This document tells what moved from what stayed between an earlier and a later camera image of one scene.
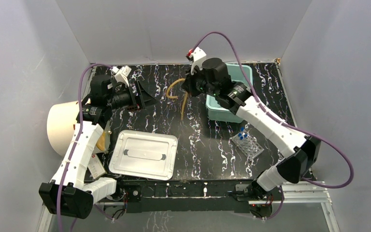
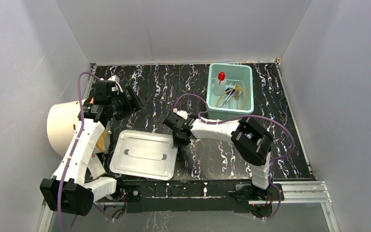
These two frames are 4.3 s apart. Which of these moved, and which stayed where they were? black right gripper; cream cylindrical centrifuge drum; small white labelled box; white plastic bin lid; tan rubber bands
Moved: tan rubber bands; black right gripper
Stayed: cream cylindrical centrifuge drum; white plastic bin lid; small white labelled box
